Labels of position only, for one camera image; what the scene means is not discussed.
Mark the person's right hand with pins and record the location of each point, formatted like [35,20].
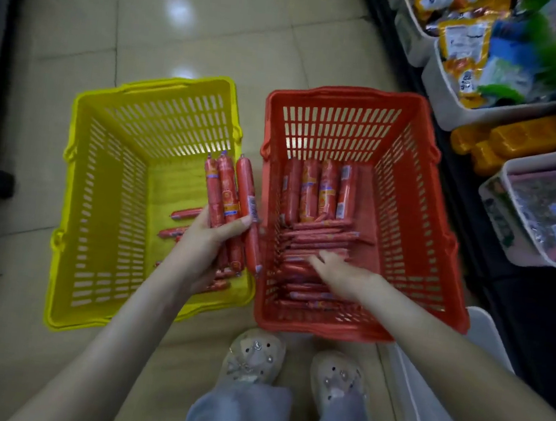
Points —
[345,277]

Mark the person's left hand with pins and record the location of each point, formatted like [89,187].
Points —
[196,254]

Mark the large white shelf bin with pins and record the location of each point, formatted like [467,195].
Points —
[447,104]

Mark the pile of red sausages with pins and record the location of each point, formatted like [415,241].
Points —
[318,207]

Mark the red plastic shopping basket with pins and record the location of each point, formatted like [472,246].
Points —
[405,221]

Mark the person's right white clog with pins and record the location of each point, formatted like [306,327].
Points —
[337,377]

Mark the person's left thumb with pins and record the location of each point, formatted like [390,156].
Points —
[234,226]

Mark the red sausage stick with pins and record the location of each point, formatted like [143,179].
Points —
[215,286]
[186,213]
[228,188]
[171,232]
[225,273]
[247,185]
[213,191]

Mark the blue green snack packet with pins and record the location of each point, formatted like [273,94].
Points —
[514,59]

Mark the small white shelf bin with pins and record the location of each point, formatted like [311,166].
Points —
[412,41]

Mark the black store shelf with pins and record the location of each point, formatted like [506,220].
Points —
[510,311]

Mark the yellow snack packet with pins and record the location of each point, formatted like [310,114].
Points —
[448,0]

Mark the person's left white clog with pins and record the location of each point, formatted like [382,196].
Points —
[253,356]

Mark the white bin with clear packets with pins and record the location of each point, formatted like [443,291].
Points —
[507,242]

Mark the orange white snack packet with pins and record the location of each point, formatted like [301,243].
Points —
[463,49]

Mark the white plastic box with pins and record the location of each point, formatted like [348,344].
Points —
[435,407]

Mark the clear packet of dark food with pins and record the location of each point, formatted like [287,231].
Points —
[555,207]

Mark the yellow plastic shopping basket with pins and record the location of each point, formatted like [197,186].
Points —
[111,190]

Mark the yellow wrapped snack pack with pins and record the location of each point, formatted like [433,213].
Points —
[466,137]
[486,160]
[536,133]

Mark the person's left forearm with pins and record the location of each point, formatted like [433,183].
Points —
[114,354]

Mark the person's right forearm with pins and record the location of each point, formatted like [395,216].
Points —
[463,376]

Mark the person's right fingers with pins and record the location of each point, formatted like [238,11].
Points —
[324,263]

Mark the person's left leg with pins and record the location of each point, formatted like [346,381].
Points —
[239,416]

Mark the person's white clog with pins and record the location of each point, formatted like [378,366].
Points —
[253,356]
[337,377]

